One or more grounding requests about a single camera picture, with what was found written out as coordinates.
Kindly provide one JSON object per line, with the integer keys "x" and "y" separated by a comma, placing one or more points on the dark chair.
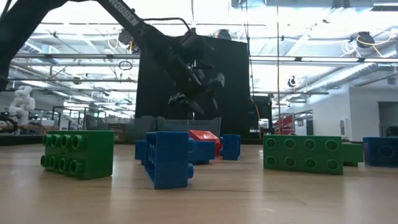
{"x": 392, "y": 132}

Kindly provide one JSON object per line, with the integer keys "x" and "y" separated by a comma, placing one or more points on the white box device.
{"x": 263, "y": 124}

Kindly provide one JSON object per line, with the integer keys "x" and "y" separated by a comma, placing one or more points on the white robot figure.
{"x": 21, "y": 105}

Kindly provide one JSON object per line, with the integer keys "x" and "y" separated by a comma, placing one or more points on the thin vertical pole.
{"x": 278, "y": 62}

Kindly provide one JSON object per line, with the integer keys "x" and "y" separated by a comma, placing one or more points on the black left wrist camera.
{"x": 196, "y": 43}

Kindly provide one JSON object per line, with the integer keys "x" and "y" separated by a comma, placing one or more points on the blue square toy brick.
{"x": 140, "y": 152}
{"x": 377, "y": 152}
{"x": 202, "y": 152}

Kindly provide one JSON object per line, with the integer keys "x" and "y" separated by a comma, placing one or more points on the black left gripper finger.
{"x": 196, "y": 104}
{"x": 216, "y": 82}

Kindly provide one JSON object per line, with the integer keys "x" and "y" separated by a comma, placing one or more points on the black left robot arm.
{"x": 130, "y": 18}

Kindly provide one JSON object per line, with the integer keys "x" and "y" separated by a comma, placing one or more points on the black equipment cabinet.
{"x": 262, "y": 107}

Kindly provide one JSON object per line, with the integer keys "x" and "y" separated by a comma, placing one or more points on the orange long toy brick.
{"x": 203, "y": 136}

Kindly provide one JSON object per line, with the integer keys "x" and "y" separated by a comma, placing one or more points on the green square toy brick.
{"x": 353, "y": 153}

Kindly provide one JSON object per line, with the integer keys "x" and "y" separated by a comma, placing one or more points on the blue long toy brick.
{"x": 168, "y": 161}
{"x": 231, "y": 147}

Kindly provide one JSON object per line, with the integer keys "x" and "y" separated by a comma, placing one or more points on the black partition panel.
{"x": 233, "y": 62}
{"x": 155, "y": 102}

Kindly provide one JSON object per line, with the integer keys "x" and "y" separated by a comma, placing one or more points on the grey translucent plastic bin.
{"x": 136, "y": 130}
{"x": 174, "y": 126}

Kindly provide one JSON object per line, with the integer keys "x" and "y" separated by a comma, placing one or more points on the green long toy brick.
{"x": 298, "y": 154}
{"x": 93, "y": 155}

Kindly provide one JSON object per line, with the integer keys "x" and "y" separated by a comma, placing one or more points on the red tool cart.
{"x": 286, "y": 124}

